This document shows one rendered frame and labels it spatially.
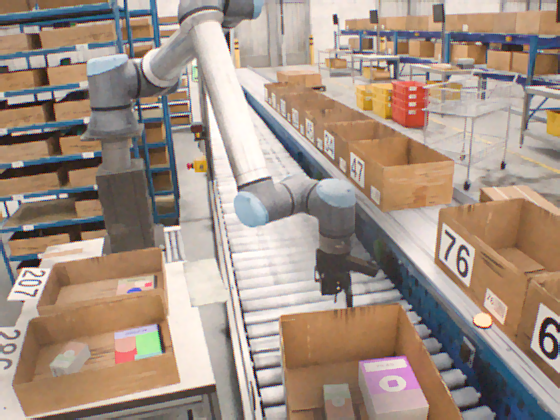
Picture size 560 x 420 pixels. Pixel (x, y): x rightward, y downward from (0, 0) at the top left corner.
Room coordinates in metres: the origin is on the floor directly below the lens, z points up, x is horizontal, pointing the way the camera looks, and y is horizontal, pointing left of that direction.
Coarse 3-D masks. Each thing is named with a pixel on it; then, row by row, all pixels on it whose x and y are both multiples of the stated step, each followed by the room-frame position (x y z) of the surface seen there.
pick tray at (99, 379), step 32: (32, 320) 0.98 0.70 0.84; (64, 320) 1.01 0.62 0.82; (96, 320) 1.03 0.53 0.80; (128, 320) 1.06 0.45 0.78; (160, 320) 1.09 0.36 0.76; (32, 352) 0.91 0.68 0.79; (96, 352) 0.94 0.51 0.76; (32, 384) 0.73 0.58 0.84; (64, 384) 0.75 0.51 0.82; (96, 384) 0.77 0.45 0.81; (128, 384) 0.79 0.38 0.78; (160, 384) 0.81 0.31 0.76
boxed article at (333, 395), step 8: (336, 384) 0.75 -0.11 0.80; (344, 384) 0.74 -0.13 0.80; (328, 392) 0.72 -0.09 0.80; (336, 392) 0.72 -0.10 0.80; (344, 392) 0.72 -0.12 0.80; (328, 400) 0.70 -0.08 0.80; (336, 400) 0.70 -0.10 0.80; (344, 400) 0.70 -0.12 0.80; (328, 408) 0.68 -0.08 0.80; (336, 408) 0.68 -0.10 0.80; (344, 408) 0.67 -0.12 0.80; (352, 408) 0.67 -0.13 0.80; (328, 416) 0.65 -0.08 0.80; (336, 416) 0.65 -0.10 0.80; (344, 416) 0.65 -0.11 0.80; (352, 416) 0.65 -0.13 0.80
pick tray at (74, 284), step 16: (112, 256) 1.35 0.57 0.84; (128, 256) 1.37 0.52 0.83; (144, 256) 1.38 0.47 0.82; (160, 256) 1.39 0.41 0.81; (64, 272) 1.31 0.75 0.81; (80, 272) 1.32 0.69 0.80; (96, 272) 1.34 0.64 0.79; (112, 272) 1.35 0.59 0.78; (128, 272) 1.36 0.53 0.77; (144, 272) 1.37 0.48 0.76; (160, 272) 1.37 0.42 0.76; (48, 288) 1.18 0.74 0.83; (64, 288) 1.29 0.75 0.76; (80, 288) 1.29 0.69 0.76; (96, 288) 1.28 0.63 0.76; (112, 288) 1.28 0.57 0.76; (160, 288) 1.12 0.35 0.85; (48, 304) 1.14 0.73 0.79; (64, 304) 1.05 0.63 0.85; (80, 304) 1.06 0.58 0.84; (96, 304) 1.07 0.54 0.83
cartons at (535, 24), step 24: (360, 24) 14.47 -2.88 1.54; (384, 24) 12.62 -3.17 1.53; (408, 24) 11.22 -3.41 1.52; (432, 24) 10.03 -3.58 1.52; (456, 24) 9.08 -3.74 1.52; (480, 24) 8.28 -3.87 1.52; (504, 24) 7.60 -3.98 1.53; (528, 24) 7.01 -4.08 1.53; (552, 24) 6.49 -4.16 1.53; (408, 48) 11.37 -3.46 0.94; (432, 48) 10.14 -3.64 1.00; (456, 48) 8.64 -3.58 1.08; (480, 48) 8.29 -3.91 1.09; (552, 72) 6.47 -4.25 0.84
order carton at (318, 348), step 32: (288, 320) 0.86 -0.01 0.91; (320, 320) 0.87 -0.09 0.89; (352, 320) 0.87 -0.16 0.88; (384, 320) 0.87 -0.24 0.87; (288, 352) 0.86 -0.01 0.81; (320, 352) 0.87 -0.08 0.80; (352, 352) 0.87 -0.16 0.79; (384, 352) 0.87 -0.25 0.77; (416, 352) 0.74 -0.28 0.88; (288, 384) 0.80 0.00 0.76; (320, 384) 0.79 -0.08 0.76; (352, 384) 0.78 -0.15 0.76; (288, 416) 0.64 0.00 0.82; (320, 416) 0.70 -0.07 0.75; (448, 416) 0.56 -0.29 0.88
